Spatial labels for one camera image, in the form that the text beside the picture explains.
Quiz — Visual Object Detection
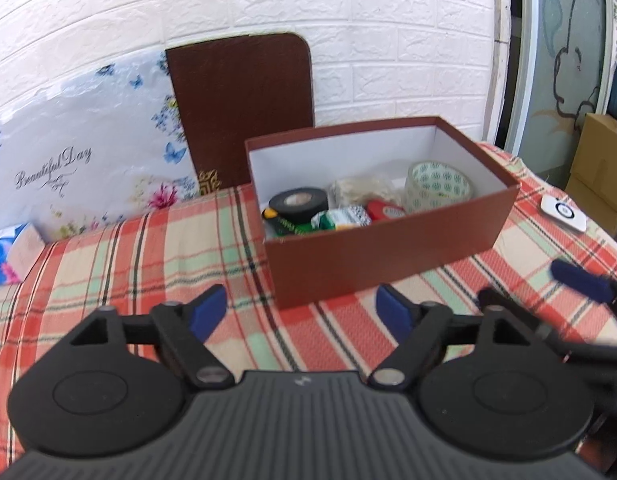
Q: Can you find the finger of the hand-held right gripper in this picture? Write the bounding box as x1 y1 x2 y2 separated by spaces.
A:
477 287 592 361
550 259 617 311

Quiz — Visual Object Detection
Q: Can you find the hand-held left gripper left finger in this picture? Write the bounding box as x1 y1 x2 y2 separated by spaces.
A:
68 284 235 390

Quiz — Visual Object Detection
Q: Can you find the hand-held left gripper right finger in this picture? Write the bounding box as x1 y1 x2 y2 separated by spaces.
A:
369 284 544 390

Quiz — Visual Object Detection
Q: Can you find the brown cardboard box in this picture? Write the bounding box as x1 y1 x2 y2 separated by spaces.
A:
244 116 521 310

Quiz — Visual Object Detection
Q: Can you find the red tape roll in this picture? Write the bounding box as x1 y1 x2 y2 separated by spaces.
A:
365 200 407 224

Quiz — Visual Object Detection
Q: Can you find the white round-marked device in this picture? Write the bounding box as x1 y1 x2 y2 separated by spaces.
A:
540 195 588 233

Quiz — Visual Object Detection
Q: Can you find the plaid cloth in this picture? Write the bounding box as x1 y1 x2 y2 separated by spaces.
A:
0 142 617 461

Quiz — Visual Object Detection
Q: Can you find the green printed packet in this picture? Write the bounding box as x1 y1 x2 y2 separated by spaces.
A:
311 206 372 231

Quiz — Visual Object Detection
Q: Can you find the green yellow tool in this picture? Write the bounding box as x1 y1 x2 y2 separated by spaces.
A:
270 217 315 237

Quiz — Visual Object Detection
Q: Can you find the clear green-printed tape roll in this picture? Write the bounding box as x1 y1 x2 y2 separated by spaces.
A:
403 161 474 216

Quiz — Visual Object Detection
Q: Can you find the tan cardboard carton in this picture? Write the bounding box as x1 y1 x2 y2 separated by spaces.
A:
566 112 617 238

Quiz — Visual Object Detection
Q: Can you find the clear bag of beige pieces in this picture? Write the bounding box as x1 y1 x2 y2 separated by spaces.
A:
330 174 407 209

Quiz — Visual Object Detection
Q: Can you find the black tape roll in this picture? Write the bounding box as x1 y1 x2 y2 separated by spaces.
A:
267 187 330 224

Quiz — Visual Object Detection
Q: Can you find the pink small box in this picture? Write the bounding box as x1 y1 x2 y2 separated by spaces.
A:
8 224 47 281

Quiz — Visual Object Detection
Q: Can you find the brown box lid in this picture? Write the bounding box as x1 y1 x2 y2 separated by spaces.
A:
165 32 317 196

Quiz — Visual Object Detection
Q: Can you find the blue printed bag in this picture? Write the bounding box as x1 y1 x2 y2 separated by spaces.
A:
0 224 26 287

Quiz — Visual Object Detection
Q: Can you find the cartoon painted panel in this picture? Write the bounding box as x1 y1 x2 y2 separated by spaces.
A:
519 0 617 173

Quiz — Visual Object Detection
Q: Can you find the white door frame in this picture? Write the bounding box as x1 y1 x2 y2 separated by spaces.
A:
483 0 539 153

